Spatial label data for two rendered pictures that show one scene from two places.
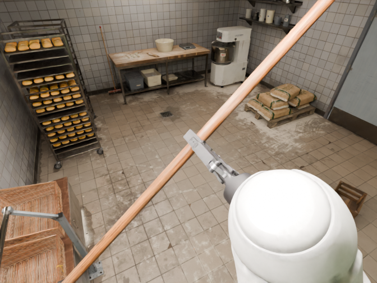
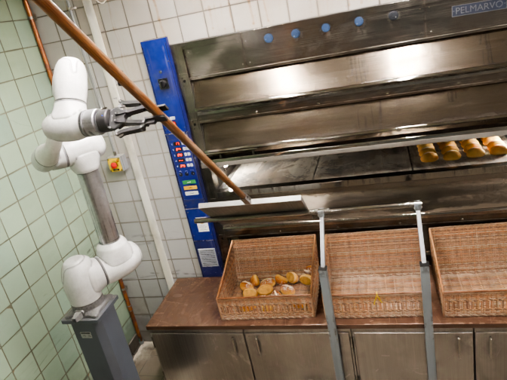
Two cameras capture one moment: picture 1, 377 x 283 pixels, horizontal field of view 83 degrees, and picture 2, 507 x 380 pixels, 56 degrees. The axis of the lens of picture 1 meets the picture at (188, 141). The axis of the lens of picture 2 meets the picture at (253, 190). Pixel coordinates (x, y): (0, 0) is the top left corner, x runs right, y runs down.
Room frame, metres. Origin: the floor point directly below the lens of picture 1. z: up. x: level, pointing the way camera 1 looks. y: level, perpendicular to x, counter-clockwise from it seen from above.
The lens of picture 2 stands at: (1.69, -0.94, 2.21)
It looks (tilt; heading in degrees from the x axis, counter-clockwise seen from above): 21 degrees down; 134
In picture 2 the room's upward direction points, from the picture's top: 12 degrees counter-clockwise
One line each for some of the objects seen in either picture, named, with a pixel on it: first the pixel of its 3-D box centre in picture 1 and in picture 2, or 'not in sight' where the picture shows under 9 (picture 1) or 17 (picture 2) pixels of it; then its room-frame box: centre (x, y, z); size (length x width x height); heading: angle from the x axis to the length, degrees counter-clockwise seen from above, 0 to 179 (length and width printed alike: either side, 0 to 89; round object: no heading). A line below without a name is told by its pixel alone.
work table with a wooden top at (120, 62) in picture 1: (161, 71); not in sight; (5.13, 0.65, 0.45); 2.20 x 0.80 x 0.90; 117
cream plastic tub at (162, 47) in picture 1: (164, 45); not in sight; (5.27, 0.55, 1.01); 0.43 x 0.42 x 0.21; 117
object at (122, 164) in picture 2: not in sight; (117, 163); (-0.96, 0.60, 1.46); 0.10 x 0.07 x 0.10; 27
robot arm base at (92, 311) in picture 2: not in sight; (86, 304); (-0.38, -0.13, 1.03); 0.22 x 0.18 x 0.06; 118
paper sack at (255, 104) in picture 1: (263, 101); not in sight; (3.99, -1.56, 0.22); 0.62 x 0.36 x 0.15; 122
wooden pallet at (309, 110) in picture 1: (279, 109); not in sight; (3.96, -1.91, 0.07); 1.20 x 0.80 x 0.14; 117
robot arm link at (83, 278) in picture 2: not in sight; (81, 277); (-0.39, -0.10, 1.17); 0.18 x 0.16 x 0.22; 80
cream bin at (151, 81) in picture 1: (151, 77); not in sight; (5.00, 0.90, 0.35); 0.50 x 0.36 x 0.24; 28
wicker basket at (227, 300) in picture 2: not in sight; (269, 275); (-0.04, 0.82, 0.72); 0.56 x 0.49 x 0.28; 28
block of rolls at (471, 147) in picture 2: not in sight; (456, 139); (0.68, 1.97, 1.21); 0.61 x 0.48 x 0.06; 117
